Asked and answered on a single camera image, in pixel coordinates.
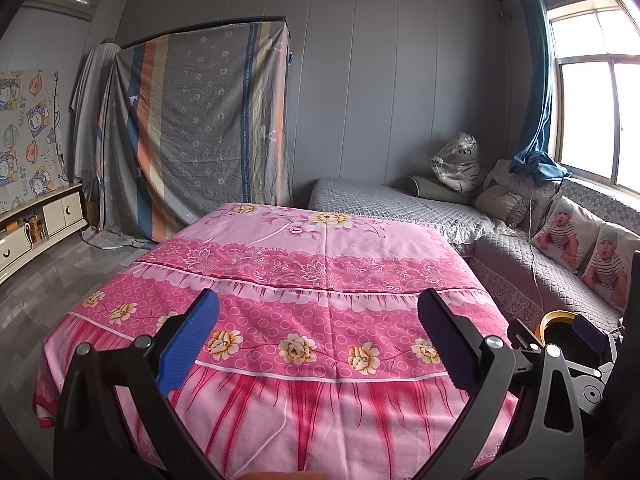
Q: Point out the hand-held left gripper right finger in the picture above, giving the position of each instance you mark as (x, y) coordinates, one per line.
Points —
(445, 345)

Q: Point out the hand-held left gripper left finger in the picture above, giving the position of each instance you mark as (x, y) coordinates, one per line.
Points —
(190, 340)

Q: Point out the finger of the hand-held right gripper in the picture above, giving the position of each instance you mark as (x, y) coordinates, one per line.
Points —
(590, 332)
(522, 337)

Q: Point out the black bin with yellow rim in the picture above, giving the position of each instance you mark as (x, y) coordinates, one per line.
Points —
(555, 316)

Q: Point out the baby print pillow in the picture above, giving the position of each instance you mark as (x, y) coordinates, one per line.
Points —
(610, 265)
(565, 235)

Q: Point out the grey quilted sofa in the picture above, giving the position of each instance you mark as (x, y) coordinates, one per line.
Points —
(510, 260)

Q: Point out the grey beige cushion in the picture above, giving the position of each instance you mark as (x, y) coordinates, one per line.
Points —
(500, 202)

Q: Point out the pink floral blanket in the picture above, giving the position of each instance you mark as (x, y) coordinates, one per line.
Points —
(310, 270)

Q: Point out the grey bolster pillow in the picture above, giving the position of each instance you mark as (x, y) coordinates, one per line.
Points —
(430, 190)

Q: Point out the plastic-wrapped tiger plush toy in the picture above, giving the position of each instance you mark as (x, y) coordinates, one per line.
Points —
(457, 165)

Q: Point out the white cabinet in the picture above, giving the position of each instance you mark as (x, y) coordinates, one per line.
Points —
(60, 210)

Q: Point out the striped grey cloth cover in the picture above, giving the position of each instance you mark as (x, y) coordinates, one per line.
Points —
(200, 125)

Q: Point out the window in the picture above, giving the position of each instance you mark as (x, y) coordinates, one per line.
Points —
(590, 110)

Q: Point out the white hanging garment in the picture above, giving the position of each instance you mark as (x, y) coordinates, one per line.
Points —
(90, 110)

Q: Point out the blue curtain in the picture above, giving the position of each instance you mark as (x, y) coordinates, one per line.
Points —
(537, 85)

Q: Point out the cartoon wall poster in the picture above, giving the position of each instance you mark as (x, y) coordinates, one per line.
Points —
(30, 135)

